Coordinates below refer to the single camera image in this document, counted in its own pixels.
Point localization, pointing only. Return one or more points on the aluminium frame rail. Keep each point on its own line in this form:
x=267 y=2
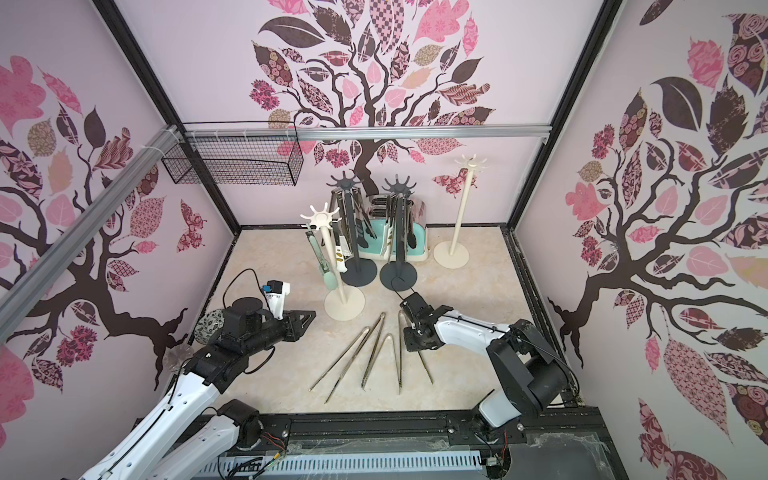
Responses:
x=420 y=132
x=24 y=295

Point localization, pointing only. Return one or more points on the black silicone tip tongs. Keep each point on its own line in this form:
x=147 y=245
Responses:
x=364 y=227

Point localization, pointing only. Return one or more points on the slim steel tongs centre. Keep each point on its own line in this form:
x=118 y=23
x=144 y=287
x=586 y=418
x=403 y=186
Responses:
x=378 y=333

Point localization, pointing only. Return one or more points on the steel tongs white tips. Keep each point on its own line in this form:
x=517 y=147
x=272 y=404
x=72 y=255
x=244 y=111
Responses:
x=387 y=230

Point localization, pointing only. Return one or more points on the long steel tongs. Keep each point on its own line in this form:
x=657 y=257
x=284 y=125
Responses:
x=345 y=361

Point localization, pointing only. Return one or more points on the white handled tongs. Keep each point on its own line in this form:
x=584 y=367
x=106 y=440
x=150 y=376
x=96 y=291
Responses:
x=342 y=254

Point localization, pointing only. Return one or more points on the black nylon tongs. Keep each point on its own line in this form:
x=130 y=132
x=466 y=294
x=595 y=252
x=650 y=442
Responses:
x=415 y=229

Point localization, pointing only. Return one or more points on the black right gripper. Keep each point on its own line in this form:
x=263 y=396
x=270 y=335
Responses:
x=421 y=324

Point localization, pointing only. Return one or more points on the green silicone tip tongs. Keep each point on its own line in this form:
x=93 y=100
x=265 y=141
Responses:
x=328 y=276

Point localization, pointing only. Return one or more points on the mint green toaster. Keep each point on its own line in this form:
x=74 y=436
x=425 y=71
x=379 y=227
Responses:
x=377 y=241

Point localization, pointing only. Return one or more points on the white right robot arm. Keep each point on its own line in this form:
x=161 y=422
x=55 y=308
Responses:
x=530 y=374

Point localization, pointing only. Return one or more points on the grey utensil rack stand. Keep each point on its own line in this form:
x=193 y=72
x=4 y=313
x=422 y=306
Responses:
x=361 y=271

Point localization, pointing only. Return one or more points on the grey utensil rack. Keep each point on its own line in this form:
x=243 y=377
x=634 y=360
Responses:
x=399 y=275

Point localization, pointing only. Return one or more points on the cream utensil rack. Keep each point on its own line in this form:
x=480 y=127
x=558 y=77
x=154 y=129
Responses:
x=452 y=254
x=343 y=302

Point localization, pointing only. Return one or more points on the short steel tongs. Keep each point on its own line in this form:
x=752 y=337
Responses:
x=389 y=341

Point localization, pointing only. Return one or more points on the aluminium frame rail left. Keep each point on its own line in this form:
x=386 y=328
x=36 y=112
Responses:
x=24 y=295

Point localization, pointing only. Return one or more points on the clear glass lid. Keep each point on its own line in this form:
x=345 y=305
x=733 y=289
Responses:
x=174 y=358

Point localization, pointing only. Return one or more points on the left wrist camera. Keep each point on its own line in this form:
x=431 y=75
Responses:
x=276 y=292

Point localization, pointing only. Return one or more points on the black wire basket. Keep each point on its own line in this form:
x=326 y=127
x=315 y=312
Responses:
x=237 y=153

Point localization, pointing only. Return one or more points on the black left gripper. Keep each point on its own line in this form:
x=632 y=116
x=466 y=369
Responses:
x=296 y=324

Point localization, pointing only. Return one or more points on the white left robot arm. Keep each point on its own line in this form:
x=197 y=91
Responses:
x=154 y=450

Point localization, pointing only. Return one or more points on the aluminium frame rail back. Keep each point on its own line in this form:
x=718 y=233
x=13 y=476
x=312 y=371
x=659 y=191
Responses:
x=420 y=132

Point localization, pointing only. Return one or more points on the white cable duct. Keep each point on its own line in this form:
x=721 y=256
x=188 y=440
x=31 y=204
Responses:
x=395 y=465

